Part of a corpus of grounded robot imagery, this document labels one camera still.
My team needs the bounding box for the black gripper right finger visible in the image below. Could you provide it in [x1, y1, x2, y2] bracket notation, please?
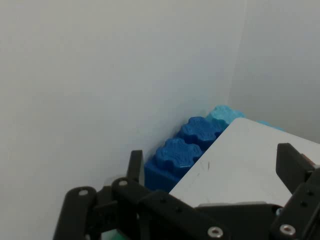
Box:
[270, 142, 320, 240]

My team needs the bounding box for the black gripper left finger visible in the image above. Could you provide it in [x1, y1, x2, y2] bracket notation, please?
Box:
[53, 149, 232, 240]

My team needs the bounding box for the dark blue toy brick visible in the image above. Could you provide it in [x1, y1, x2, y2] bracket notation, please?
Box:
[144, 116, 226, 193]

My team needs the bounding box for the light blue foam mat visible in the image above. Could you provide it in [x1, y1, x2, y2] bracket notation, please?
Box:
[205, 104, 285, 133]

